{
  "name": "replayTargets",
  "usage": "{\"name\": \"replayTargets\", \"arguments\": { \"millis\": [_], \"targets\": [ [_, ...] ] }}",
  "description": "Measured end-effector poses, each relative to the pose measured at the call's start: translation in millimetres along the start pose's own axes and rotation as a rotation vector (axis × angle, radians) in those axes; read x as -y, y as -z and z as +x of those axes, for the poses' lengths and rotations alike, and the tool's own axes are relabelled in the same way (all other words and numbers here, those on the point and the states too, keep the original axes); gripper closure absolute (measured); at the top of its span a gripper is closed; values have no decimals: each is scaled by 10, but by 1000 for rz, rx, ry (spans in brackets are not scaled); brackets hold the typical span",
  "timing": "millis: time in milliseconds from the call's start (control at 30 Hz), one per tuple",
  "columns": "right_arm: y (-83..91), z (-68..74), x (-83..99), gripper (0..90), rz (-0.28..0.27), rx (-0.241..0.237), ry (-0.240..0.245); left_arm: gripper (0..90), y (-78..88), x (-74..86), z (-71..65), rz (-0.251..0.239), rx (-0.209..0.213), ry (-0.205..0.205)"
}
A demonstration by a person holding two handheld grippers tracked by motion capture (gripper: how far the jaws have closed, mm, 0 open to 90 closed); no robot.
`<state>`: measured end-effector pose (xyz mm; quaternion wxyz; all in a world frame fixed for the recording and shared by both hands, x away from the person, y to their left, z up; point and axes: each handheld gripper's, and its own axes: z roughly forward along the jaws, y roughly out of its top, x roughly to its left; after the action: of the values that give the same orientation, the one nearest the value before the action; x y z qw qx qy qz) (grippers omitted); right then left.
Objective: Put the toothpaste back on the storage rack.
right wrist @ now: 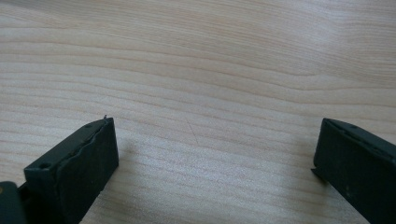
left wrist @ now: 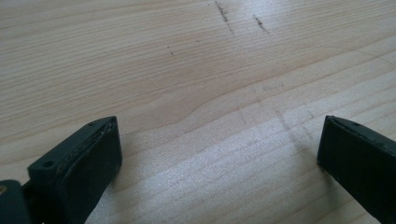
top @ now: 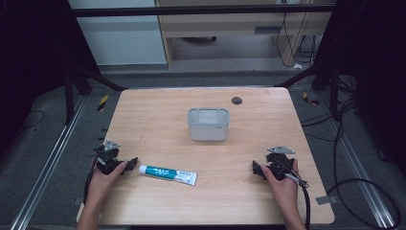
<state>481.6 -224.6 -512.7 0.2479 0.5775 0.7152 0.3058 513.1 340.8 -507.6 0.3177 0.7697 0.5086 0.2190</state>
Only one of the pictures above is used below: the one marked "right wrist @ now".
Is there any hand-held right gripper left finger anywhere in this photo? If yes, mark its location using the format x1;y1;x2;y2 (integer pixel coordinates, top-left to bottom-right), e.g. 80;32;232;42
18;115;120;224

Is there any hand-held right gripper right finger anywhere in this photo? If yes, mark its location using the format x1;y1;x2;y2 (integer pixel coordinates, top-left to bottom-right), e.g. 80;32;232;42
310;117;396;224

